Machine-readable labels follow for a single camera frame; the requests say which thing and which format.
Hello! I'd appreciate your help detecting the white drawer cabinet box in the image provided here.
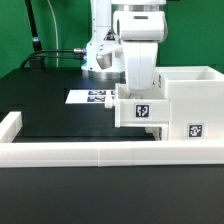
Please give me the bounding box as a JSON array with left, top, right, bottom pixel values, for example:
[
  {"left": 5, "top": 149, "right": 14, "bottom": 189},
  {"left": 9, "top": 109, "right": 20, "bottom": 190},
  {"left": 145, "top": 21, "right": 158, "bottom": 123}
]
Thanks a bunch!
[{"left": 154, "top": 66, "right": 224, "bottom": 140}]

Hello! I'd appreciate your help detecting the black cable with connector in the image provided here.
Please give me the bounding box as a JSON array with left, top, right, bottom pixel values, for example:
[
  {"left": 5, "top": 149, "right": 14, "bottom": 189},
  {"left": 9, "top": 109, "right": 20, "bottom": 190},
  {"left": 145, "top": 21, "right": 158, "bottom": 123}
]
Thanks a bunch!
[{"left": 19, "top": 47, "right": 88, "bottom": 69}]

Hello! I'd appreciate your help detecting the white u-shaped boundary frame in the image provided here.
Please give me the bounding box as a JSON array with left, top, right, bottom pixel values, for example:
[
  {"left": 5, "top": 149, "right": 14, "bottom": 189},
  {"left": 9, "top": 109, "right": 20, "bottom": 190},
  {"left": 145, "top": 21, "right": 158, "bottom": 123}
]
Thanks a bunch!
[{"left": 0, "top": 112, "right": 224, "bottom": 168}]

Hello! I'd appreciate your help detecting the white front drawer tray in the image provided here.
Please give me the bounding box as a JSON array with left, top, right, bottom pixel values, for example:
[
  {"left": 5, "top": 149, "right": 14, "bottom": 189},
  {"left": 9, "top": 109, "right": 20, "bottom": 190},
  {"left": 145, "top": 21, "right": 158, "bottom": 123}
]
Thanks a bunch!
[{"left": 145, "top": 126, "right": 168, "bottom": 141}]

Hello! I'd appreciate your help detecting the fiducial marker sheet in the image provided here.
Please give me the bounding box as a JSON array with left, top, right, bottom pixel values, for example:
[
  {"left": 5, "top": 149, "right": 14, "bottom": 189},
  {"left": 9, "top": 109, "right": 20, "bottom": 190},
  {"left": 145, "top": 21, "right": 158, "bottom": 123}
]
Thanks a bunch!
[{"left": 65, "top": 89, "right": 115, "bottom": 104}]

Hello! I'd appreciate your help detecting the white drawer tray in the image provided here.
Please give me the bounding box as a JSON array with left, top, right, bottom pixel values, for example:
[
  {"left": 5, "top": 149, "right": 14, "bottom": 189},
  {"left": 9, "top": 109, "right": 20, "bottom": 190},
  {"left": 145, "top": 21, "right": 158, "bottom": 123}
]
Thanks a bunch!
[
  {"left": 105, "top": 83, "right": 170, "bottom": 128},
  {"left": 145, "top": 126, "right": 168, "bottom": 141}
]

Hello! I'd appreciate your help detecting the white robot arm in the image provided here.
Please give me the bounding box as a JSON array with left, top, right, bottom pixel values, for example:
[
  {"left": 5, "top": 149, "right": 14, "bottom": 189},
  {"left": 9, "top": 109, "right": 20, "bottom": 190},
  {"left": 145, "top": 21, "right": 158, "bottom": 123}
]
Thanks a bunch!
[{"left": 82, "top": 0, "right": 167, "bottom": 92}]

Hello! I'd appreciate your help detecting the white cable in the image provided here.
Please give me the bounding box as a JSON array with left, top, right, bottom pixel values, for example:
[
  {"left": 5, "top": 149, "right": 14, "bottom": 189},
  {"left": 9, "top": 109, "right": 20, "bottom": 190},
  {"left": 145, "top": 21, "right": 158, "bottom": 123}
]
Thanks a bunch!
[{"left": 46, "top": 0, "right": 60, "bottom": 68}]

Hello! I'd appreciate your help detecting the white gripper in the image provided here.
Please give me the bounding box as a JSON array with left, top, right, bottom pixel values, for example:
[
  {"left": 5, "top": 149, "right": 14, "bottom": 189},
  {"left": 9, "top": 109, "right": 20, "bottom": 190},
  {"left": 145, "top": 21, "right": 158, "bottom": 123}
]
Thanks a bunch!
[{"left": 123, "top": 41, "right": 158, "bottom": 92}]

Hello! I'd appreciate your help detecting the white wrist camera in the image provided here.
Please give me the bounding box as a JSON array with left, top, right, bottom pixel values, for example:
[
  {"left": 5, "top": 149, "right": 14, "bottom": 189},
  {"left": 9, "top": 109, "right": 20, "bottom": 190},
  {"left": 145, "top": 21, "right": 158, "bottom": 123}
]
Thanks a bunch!
[{"left": 96, "top": 44, "right": 122, "bottom": 69}]

